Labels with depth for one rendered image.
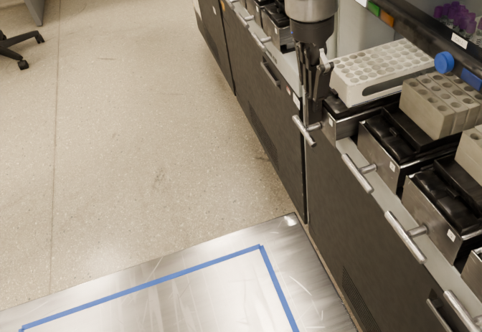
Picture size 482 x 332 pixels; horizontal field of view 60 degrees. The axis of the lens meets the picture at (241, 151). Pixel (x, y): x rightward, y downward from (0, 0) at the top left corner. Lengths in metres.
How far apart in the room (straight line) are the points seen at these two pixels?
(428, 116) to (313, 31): 0.24
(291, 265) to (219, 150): 1.43
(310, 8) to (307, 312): 0.45
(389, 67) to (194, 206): 1.13
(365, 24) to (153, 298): 0.66
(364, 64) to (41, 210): 1.58
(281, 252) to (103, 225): 1.32
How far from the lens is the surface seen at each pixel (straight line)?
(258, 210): 1.71
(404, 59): 0.90
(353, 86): 0.82
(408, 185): 0.74
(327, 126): 0.87
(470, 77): 0.65
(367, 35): 0.94
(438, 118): 0.75
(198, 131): 2.12
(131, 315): 0.61
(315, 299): 0.58
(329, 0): 0.71
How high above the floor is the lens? 1.33
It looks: 43 degrees down
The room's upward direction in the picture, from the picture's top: 10 degrees counter-clockwise
